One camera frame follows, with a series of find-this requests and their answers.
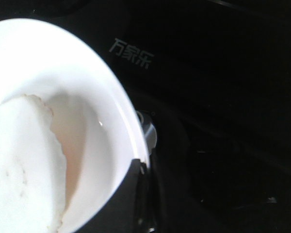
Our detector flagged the right silver stove knob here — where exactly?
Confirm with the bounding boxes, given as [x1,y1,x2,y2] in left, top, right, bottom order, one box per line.
[136,111,158,155]

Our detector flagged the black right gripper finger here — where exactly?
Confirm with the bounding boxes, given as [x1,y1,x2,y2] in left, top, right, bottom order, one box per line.
[77,159,150,233]

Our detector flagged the black glass gas stove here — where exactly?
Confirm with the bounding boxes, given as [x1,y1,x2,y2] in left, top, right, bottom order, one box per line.
[0,0,291,233]

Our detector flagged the fried egg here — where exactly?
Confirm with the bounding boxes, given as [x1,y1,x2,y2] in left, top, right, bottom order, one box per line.
[0,95,66,233]

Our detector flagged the white ceramic plate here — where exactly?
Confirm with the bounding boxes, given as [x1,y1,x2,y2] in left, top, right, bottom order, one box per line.
[0,18,148,233]

